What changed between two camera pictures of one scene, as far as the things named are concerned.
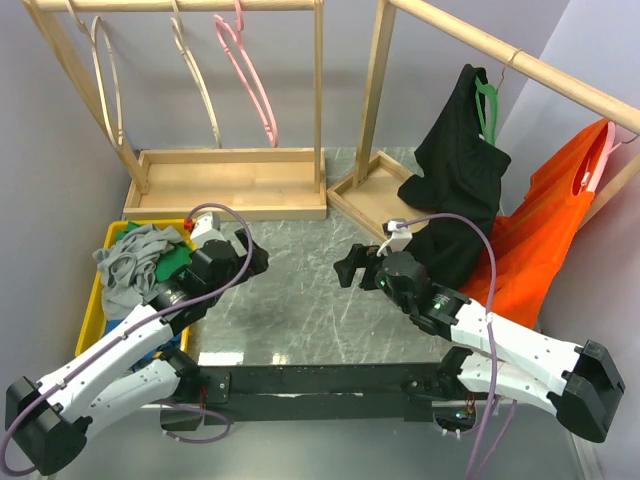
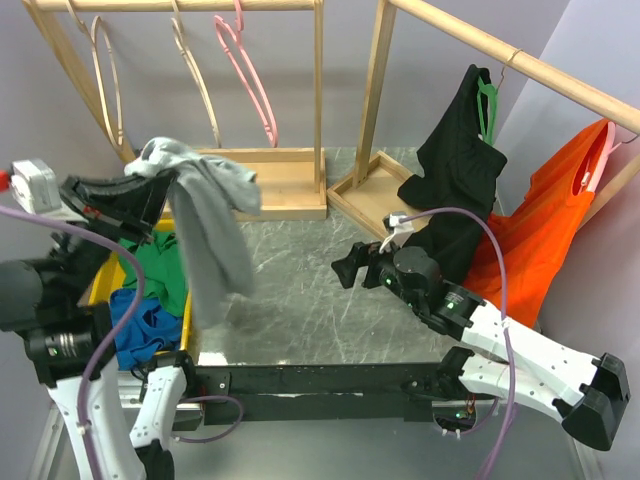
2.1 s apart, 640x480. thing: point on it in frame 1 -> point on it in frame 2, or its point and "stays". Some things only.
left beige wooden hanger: (91, 38) stays
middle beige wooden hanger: (178, 27) stays
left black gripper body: (254, 263) -> (104, 205)
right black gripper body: (364, 256) stays
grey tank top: (128, 268) -> (208, 199)
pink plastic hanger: (237, 32) stays
